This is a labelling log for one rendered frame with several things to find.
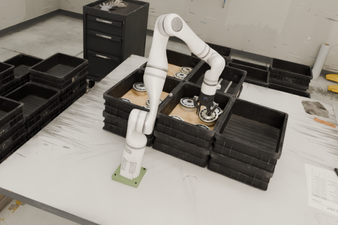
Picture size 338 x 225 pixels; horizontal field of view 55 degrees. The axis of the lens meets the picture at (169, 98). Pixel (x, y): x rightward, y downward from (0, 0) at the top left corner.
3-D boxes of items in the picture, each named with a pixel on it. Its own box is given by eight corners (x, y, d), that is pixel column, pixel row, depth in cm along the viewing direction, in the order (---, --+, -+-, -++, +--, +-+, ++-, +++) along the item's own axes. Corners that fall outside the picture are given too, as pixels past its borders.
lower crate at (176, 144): (204, 171, 157) (209, 151, 151) (150, 149, 166) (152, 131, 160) (225, 129, 190) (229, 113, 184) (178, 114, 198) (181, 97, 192)
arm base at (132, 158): (134, 181, 143) (141, 152, 135) (116, 173, 145) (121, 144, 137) (143, 169, 151) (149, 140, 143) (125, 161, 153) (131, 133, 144)
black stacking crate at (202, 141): (208, 153, 152) (213, 134, 146) (152, 132, 160) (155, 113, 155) (229, 114, 184) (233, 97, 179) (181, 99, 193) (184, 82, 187)
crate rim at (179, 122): (213, 137, 147) (214, 133, 146) (154, 116, 155) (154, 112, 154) (233, 100, 180) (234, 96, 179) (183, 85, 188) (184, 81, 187)
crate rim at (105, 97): (154, 116, 155) (154, 112, 154) (101, 98, 164) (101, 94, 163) (183, 85, 188) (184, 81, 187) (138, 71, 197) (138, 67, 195)
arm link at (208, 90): (221, 88, 167) (223, 77, 164) (214, 97, 158) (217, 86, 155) (204, 82, 170) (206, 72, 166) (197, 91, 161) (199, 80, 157)
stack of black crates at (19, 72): (22, 114, 271) (17, 78, 254) (-8, 105, 277) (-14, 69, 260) (51, 93, 304) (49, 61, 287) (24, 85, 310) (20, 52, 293)
